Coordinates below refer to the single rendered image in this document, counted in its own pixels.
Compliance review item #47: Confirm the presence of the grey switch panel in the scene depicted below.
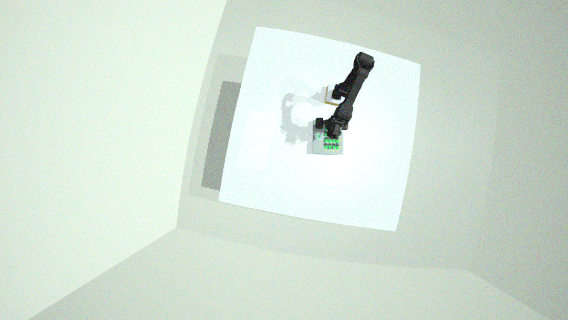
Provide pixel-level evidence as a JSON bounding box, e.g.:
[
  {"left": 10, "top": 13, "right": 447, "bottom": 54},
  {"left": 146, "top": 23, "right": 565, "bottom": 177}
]
[{"left": 313, "top": 120, "right": 344, "bottom": 155}]

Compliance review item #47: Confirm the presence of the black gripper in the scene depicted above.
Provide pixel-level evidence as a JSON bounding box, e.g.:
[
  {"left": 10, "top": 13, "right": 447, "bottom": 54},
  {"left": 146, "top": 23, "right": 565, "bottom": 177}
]
[{"left": 315, "top": 115, "right": 349, "bottom": 130}]

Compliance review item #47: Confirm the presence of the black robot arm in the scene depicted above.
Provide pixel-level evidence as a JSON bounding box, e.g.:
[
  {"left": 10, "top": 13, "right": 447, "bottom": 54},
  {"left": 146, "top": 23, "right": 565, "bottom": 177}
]
[{"left": 326, "top": 51, "right": 375, "bottom": 138}]

